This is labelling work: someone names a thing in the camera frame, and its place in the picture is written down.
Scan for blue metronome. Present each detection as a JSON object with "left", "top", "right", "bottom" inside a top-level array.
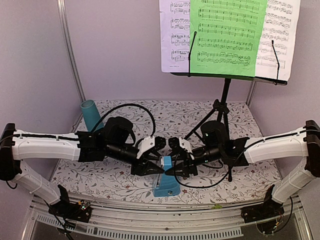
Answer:
[{"left": 152, "top": 156, "right": 181, "bottom": 198}]

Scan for black music stand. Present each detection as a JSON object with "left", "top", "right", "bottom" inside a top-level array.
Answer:
[{"left": 183, "top": 31, "right": 280, "bottom": 182}]

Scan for green paper sheet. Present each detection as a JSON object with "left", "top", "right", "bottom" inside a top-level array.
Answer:
[{"left": 189, "top": 0, "right": 267, "bottom": 77}]

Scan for purple paper sheet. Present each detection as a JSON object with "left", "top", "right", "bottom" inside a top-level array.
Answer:
[{"left": 159, "top": 0, "right": 190, "bottom": 73}]

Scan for white sheet music page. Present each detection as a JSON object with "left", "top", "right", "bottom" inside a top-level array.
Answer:
[{"left": 255, "top": 0, "right": 301, "bottom": 82}]

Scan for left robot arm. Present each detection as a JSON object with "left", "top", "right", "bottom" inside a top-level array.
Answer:
[{"left": 0, "top": 116, "right": 166, "bottom": 217}]

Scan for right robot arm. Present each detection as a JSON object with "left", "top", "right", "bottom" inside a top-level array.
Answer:
[{"left": 164, "top": 120, "right": 320, "bottom": 218}]

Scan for floral table mat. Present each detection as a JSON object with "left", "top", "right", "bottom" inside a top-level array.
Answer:
[{"left": 51, "top": 100, "right": 281, "bottom": 205}]

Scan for teal cylinder cup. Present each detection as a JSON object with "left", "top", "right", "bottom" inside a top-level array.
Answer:
[{"left": 80, "top": 99, "right": 101, "bottom": 132}]

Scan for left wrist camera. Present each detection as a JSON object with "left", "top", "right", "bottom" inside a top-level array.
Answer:
[{"left": 136, "top": 136, "right": 166, "bottom": 159}]

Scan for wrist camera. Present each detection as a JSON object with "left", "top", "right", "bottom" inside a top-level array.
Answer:
[
  {"left": 136, "top": 136, "right": 166, "bottom": 159},
  {"left": 168, "top": 137, "right": 195, "bottom": 160}
]

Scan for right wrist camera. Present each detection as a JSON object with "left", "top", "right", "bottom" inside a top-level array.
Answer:
[{"left": 168, "top": 137, "right": 195, "bottom": 160}]

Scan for aluminium front rail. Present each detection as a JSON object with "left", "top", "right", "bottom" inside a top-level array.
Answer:
[{"left": 22, "top": 193, "right": 313, "bottom": 240}]

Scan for left camera cable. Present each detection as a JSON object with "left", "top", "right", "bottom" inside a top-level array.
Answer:
[{"left": 92, "top": 103, "right": 157, "bottom": 138}]

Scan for camera cable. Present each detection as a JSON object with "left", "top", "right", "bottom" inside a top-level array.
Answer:
[
  {"left": 92, "top": 103, "right": 157, "bottom": 138},
  {"left": 174, "top": 138, "right": 266, "bottom": 189}
]

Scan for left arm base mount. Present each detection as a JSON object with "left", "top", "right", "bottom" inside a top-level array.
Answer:
[{"left": 48, "top": 185, "right": 93, "bottom": 223}]

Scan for right camera cable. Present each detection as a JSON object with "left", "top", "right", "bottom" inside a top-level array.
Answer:
[{"left": 174, "top": 138, "right": 266, "bottom": 189}]

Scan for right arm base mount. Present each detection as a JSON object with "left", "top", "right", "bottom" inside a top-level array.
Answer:
[{"left": 241, "top": 184, "right": 285, "bottom": 223}]

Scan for right aluminium frame post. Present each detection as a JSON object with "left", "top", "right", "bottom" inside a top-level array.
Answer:
[{"left": 245, "top": 81, "right": 256, "bottom": 107}]

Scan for aluminium frame post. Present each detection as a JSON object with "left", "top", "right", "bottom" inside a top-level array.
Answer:
[
  {"left": 245, "top": 81, "right": 256, "bottom": 107},
  {"left": 57, "top": 0, "right": 87, "bottom": 102}
]

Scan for left aluminium frame post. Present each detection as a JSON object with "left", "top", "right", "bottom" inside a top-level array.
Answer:
[{"left": 57, "top": 0, "right": 87, "bottom": 102}]

